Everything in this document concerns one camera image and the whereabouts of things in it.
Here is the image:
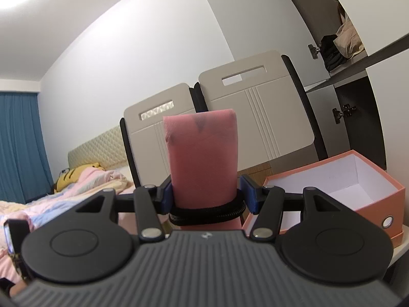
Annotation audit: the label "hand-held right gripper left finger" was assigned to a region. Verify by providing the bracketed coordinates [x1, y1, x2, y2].
[73, 174, 175, 242]

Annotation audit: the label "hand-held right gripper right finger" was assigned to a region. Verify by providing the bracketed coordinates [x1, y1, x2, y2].
[239, 174, 354, 240]

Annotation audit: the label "black spiral hair tie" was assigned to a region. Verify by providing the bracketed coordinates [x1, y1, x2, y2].
[168, 196, 246, 225]

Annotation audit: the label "pink shopping bag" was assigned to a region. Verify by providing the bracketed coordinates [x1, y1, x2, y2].
[162, 109, 243, 231]

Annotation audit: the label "pink cardboard box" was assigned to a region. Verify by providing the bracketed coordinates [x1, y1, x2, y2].
[263, 149, 406, 231]

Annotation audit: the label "wooden drawer cabinet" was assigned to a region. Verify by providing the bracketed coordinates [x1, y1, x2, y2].
[238, 162, 273, 183]

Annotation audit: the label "pink quilt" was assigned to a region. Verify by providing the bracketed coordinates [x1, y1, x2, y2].
[0, 168, 138, 282]

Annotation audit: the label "yellow striped plush toy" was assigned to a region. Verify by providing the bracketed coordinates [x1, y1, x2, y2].
[54, 162, 105, 194]

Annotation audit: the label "beige quilted headboard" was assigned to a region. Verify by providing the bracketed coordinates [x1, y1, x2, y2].
[68, 100, 175, 171]

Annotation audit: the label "blue curtain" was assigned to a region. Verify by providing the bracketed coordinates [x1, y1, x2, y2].
[0, 91, 55, 203]

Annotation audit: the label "dark folded clothes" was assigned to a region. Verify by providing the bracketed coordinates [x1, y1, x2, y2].
[320, 35, 346, 71]

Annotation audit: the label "white wardrobe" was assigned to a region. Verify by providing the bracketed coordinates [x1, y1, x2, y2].
[273, 0, 409, 173]

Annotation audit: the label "beige folded clothes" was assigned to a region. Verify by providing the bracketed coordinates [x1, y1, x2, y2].
[332, 5, 365, 59]

